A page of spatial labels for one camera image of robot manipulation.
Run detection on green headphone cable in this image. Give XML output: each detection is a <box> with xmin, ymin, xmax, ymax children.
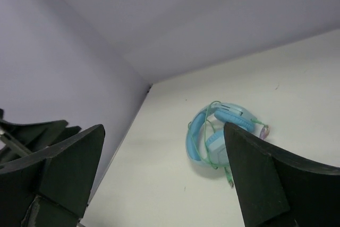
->
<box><xmin>187</xmin><ymin>100</ymin><xmax>271</xmax><ymax>188</ymax></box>

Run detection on light blue headphones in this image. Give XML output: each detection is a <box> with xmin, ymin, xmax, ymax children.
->
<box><xmin>185</xmin><ymin>101</ymin><xmax>270</xmax><ymax>178</ymax></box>

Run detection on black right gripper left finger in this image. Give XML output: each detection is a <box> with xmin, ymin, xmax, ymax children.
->
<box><xmin>1</xmin><ymin>124</ymin><xmax>105</xmax><ymax>226</ymax></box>

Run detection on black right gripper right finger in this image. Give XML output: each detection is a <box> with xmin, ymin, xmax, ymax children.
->
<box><xmin>224</xmin><ymin>123</ymin><xmax>339</xmax><ymax>226</ymax></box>

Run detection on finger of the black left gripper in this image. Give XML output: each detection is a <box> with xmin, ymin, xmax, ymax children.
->
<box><xmin>1</xmin><ymin>109</ymin><xmax>68</xmax><ymax>153</ymax></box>
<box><xmin>1</xmin><ymin>125</ymin><xmax>81</xmax><ymax>154</ymax></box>

